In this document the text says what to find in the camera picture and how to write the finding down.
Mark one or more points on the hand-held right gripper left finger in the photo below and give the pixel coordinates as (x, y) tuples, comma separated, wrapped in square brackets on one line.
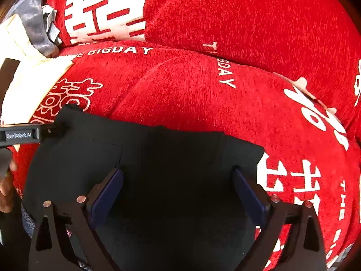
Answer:
[(105, 200)]

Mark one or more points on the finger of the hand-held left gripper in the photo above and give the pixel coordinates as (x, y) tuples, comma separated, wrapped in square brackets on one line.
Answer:
[(53, 131)]

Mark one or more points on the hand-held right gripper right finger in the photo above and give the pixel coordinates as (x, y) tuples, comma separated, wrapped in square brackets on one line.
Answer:
[(251, 200)]

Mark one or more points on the black pants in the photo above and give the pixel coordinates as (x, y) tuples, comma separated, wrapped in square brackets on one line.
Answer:
[(174, 161)]

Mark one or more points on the person's left hand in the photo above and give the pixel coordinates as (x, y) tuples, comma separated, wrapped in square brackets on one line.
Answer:
[(6, 194)]

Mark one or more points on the red printed pillow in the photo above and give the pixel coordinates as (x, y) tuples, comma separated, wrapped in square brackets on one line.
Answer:
[(70, 96)]

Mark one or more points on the grey plush cloth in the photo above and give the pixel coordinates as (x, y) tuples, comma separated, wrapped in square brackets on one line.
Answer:
[(36, 34)]

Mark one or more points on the cream cloth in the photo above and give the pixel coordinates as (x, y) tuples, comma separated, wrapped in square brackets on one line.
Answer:
[(19, 36)]

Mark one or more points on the red printed sofa cover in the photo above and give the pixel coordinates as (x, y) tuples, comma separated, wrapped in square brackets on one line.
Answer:
[(183, 90)]

